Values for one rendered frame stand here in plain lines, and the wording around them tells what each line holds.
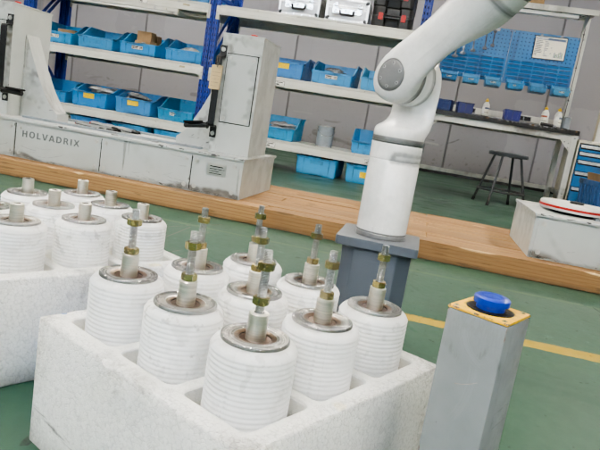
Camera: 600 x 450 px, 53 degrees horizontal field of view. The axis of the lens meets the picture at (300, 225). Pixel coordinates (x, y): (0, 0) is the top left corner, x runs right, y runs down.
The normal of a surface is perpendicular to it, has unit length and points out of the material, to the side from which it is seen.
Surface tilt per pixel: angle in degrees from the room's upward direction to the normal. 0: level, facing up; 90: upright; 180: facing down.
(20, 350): 90
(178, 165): 90
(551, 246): 90
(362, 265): 90
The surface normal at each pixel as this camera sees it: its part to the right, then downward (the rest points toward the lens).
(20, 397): 0.16, -0.97
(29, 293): 0.72, 0.24
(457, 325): -0.64, 0.04
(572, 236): -0.21, 0.14
